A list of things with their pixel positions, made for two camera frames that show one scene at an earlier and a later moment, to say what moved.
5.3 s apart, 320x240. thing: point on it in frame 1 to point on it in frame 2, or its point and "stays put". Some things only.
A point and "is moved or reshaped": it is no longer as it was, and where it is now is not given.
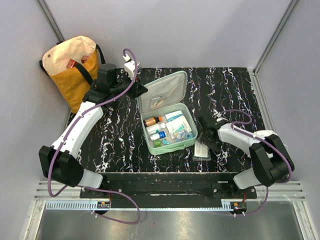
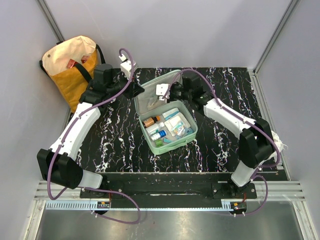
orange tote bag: x=72 y=65 stays put
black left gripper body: x=117 y=87 stays put
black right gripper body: x=213 y=143 to x=177 y=92
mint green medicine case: x=169 y=122 stays put
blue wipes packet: x=171 y=116 to x=187 y=131
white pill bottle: x=155 y=128 stays put
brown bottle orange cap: x=152 y=120 stays put
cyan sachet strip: x=165 y=141 is moved or reshaped
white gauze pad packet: x=178 y=127 is moved or reshaped
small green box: x=157 y=143 stays put
